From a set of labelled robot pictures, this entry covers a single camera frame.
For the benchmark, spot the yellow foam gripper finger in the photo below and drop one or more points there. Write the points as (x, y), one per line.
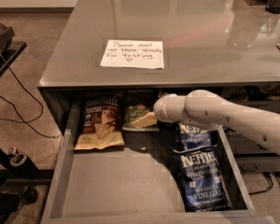
(145, 120)

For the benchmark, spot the green jalapeno chip bag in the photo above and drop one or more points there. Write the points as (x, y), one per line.
(137, 103)

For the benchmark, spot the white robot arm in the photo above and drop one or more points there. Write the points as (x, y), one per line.
(207, 110)

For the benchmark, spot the blue Kettle bag middle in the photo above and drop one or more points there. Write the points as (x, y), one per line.
(189, 137)

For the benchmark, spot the blue kettle bag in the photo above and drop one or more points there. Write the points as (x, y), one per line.
(200, 180)
(189, 137)

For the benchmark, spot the brown sea salt chip bag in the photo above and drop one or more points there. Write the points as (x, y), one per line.
(101, 121)

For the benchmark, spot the grey open top drawer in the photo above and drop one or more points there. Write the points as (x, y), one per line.
(134, 184)

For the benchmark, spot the blue Kettle bag front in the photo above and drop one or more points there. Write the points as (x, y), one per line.
(200, 180)

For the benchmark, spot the grey cabinet with counter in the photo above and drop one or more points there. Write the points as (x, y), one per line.
(206, 43)

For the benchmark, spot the white handwritten paper note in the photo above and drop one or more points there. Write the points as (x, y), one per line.
(133, 54)

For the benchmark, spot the dark lower side drawers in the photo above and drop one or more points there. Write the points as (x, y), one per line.
(249, 155)

